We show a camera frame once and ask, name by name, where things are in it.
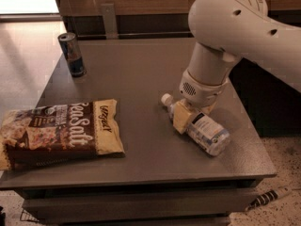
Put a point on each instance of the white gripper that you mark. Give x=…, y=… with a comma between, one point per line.
x=200, y=92

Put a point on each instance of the clear plastic water bottle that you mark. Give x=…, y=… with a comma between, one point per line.
x=209, y=135

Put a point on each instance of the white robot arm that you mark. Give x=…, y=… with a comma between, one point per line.
x=236, y=42

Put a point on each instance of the grey drawer cabinet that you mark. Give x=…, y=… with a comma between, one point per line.
x=163, y=178

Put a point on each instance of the striped object on floor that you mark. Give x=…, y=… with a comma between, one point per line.
x=269, y=196

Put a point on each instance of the blue energy drink can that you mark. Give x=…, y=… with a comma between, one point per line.
x=71, y=51

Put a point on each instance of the sea salt popcorn bag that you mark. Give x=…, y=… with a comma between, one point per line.
x=52, y=134

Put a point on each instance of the left metal bracket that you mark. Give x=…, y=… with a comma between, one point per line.
x=109, y=21

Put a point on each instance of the wire rack on floor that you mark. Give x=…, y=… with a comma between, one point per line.
x=27, y=217

